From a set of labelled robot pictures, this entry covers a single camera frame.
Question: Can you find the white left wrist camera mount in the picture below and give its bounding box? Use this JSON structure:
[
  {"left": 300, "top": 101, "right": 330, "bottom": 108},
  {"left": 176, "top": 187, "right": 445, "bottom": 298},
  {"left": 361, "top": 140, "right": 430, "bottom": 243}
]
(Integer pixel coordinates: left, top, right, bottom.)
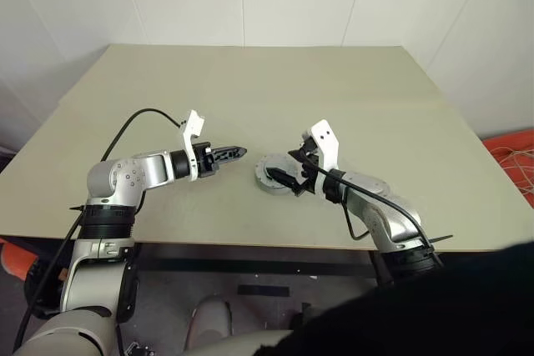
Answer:
[{"left": 179, "top": 109, "right": 206, "bottom": 183}]

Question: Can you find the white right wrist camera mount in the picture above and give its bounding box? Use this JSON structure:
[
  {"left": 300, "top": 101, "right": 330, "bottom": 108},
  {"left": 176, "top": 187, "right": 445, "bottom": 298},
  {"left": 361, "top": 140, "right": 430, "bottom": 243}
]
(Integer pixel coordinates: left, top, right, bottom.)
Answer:
[{"left": 300, "top": 119, "right": 340, "bottom": 198}]

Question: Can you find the grey round gear disc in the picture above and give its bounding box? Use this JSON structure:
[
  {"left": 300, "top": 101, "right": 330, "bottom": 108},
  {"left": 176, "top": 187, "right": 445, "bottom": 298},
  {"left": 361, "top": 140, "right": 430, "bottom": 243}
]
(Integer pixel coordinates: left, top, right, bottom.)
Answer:
[{"left": 253, "top": 152, "right": 303, "bottom": 185}]

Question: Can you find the orange fabric bag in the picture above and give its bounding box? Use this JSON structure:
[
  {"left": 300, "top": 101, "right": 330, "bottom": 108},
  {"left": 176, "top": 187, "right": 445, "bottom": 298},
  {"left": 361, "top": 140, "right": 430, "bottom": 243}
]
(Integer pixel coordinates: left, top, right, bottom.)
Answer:
[{"left": 481, "top": 128, "right": 534, "bottom": 207}]

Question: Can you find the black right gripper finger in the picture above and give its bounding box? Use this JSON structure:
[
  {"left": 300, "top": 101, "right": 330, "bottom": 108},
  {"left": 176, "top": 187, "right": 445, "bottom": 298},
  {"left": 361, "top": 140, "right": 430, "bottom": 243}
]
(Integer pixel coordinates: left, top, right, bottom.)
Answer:
[
  {"left": 286, "top": 147, "right": 310, "bottom": 164},
  {"left": 265, "top": 167, "right": 301, "bottom": 192}
]

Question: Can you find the silver robot torso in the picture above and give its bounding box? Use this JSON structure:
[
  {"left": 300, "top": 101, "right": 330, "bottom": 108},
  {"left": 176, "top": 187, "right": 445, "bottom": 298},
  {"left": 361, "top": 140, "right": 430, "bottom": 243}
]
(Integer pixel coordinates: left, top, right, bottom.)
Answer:
[{"left": 183, "top": 328, "right": 295, "bottom": 356}]

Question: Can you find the black floor tape strip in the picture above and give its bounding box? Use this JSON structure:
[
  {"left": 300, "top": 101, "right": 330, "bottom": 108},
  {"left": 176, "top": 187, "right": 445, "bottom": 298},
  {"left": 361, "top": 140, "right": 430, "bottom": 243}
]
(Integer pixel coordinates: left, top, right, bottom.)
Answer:
[{"left": 237, "top": 284, "right": 291, "bottom": 298}]

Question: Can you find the black open bag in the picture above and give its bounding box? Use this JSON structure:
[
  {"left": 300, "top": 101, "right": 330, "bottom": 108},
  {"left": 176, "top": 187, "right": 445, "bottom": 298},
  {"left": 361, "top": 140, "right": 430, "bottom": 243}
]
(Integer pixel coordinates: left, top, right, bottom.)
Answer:
[{"left": 23, "top": 262, "right": 70, "bottom": 319}]

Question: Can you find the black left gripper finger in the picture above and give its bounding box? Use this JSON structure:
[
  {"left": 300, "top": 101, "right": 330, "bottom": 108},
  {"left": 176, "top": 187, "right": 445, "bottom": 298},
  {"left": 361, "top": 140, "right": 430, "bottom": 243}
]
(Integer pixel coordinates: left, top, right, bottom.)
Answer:
[
  {"left": 214, "top": 146, "right": 249, "bottom": 158},
  {"left": 215, "top": 154, "right": 245, "bottom": 167}
]

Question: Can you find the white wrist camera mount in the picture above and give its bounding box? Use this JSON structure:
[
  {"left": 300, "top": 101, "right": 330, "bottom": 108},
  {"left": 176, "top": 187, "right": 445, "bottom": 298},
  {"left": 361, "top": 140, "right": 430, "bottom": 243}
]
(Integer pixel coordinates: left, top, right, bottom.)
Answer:
[
  {"left": 300, "top": 119, "right": 340, "bottom": 198},
  {"left": 179, "top": 109, "right": 206, "bottom": 183}
]

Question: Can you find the white tangled cord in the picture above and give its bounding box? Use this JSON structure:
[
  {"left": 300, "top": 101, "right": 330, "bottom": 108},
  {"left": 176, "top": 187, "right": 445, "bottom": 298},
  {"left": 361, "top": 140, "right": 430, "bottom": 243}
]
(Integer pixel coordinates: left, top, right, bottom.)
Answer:
[{"left": 487, "top": 145, "right": 534, "bottom": 198}]

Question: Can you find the black blurred foreground shape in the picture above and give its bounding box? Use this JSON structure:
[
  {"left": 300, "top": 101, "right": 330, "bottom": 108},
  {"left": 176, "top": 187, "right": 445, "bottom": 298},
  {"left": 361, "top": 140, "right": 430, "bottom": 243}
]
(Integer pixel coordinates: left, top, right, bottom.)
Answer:
[{"left": 256, "top": 238, "right": 534, "bottom": 356}]

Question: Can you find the grey rounded shape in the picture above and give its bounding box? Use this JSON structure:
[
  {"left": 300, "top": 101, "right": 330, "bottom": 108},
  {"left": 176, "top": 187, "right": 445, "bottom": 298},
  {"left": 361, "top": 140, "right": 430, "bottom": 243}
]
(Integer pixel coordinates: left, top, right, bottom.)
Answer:
[{"left": 185, "top": 294, "right": 234, "bottom": 351}]

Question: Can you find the black metal table frame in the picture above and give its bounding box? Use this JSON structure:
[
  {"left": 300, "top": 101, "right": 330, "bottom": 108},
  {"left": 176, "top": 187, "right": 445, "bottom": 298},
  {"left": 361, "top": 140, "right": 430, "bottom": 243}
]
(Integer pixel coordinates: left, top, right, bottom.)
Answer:
[{"left": 133, "top": 242, "right": 395, "bottom": 287}]

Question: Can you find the orange padded roll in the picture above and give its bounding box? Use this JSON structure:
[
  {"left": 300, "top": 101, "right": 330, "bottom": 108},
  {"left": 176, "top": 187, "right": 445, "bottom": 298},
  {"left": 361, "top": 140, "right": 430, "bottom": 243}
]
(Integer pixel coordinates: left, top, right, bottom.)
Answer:
[{"left": 0, "top": 238, "right": 38, "bottom": 283}]

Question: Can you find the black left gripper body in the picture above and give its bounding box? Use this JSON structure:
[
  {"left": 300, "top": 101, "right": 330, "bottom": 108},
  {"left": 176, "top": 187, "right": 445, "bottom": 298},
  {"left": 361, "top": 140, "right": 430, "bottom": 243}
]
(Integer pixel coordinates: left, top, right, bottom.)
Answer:
[{"left": 194, "top": 143, "right": 221, "bottom": 181}]

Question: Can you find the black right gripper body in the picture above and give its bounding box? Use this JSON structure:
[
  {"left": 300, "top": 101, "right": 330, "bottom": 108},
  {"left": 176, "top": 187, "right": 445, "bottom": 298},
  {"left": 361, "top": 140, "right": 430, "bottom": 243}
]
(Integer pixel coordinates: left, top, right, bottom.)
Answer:
[{"left": 291, "top": 155, "right": 320, "bottom": 198}]

